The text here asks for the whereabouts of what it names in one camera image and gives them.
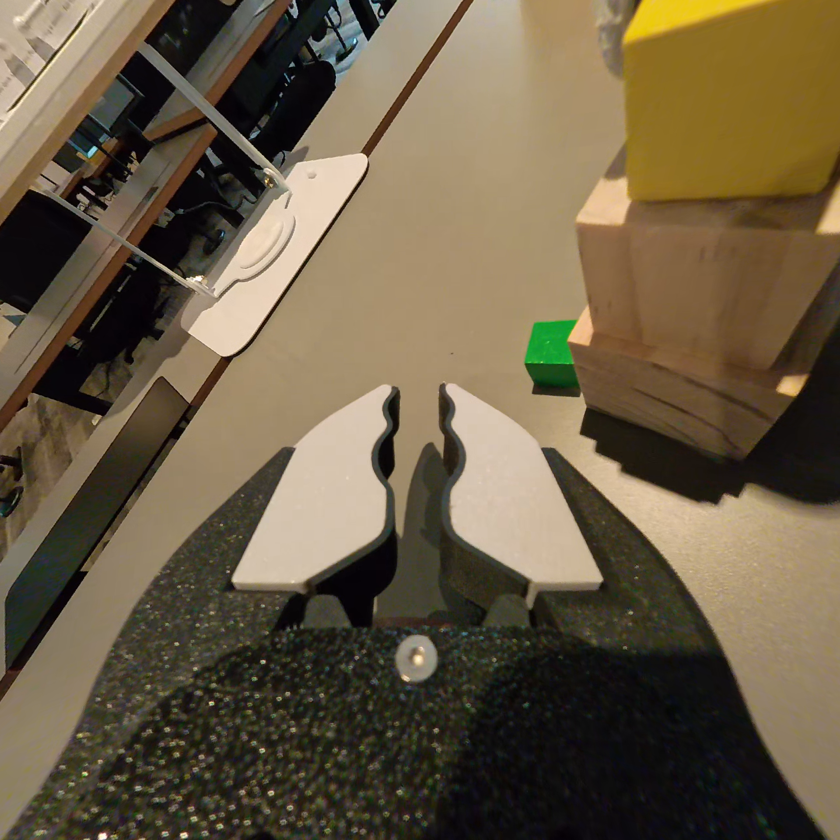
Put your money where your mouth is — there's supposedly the crumpled clear plastic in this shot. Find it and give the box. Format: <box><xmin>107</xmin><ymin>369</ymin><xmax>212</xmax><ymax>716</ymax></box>
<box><xmin>594</xmin><ymin>0</ymin><xmax>632</xmax><ymax>74</ymax></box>

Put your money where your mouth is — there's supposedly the large plain wooden cube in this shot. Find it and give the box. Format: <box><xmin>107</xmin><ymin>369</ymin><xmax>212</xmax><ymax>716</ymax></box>
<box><xmin>567</xmin><ymin>308</ymin><xmax>811</xmax><ymax>460</ymax></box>

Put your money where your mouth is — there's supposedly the black flat panel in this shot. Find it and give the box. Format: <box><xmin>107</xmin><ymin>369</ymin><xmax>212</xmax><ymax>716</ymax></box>
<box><xmin>5</xmin><ymin>377</ymin><xmax>191</xmax><ymax>667</ymax></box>

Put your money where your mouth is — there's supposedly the black office chair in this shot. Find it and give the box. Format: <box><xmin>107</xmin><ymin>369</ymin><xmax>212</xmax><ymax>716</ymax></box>
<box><xmin>243</xmin><ymin>59</ymin><xmax>339</xmax><ymax>172</ymax></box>

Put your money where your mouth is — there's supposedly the white board with wooden frame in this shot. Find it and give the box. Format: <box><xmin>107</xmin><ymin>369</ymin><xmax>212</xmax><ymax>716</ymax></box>
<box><xmin>0</xmin><ymin>0</ymin><xmax>178</xmax><ymax>217</ymax></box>

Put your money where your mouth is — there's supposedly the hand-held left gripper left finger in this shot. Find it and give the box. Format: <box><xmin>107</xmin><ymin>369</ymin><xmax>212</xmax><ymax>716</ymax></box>
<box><xmin>231</xmin><ymin>384</ymin><xmax>403</xmax><ymax>627</ymax></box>

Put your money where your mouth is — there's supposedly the white flat base plate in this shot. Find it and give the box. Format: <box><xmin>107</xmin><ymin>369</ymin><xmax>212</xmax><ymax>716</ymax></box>
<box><xmin>180</xmin><ymin>154</ymin><xmax>368</xmax><ymax>358</ymax></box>

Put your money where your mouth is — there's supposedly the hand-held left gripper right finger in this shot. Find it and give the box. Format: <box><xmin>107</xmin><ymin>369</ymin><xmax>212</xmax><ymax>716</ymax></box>
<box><xmin>437</xmin><ymin>382</ymin><xmax>605</xmax><ymax>624</ymax></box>

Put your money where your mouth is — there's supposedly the small green wooden cube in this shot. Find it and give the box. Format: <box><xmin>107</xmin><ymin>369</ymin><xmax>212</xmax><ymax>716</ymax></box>
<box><xmin>524</xmin><ymin>319</ymin><xmax>581</xmax><ymax>388</ymax></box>

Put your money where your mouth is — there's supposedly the yellow wooden cube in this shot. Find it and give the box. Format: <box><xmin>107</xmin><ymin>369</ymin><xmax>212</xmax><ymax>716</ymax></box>
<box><xmin>620</xmin><ymin>0</ymin><xmax>840</xmax><ymax>202</ymax></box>

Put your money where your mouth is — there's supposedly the medium plain wooden cube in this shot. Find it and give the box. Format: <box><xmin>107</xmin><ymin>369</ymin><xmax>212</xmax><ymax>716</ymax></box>
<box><xmin>576</xmin><ymin>141</ymin><xmax>840</xmax><ymax>371</ymax></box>

